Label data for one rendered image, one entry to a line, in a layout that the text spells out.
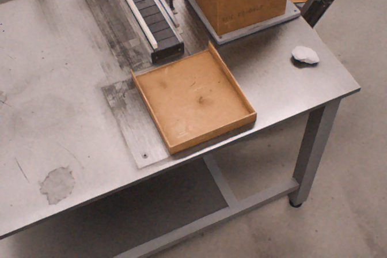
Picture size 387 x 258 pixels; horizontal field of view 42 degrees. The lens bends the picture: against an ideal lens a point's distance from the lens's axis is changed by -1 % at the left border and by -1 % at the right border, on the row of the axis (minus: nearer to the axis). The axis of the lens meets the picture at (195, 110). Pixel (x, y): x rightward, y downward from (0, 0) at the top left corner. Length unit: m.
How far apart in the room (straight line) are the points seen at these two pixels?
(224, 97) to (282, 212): 0.87
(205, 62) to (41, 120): 0.51
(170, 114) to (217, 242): 0.85
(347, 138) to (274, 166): 0.38
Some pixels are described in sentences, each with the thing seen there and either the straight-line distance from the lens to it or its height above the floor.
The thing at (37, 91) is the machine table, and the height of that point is 0.83.
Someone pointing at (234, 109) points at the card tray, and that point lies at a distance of 1.44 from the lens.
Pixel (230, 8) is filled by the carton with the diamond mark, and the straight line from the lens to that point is 1.54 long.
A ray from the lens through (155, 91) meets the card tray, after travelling 1.49.
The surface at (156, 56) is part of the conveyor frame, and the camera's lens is 1.54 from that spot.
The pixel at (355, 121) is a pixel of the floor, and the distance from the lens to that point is 2.52.
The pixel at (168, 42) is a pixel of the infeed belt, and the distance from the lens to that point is 1.55.
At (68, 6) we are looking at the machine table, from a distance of 1.80.
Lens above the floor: 2.00
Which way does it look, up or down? 54 degrees down
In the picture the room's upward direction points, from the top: 3 degrees counter-clockwise
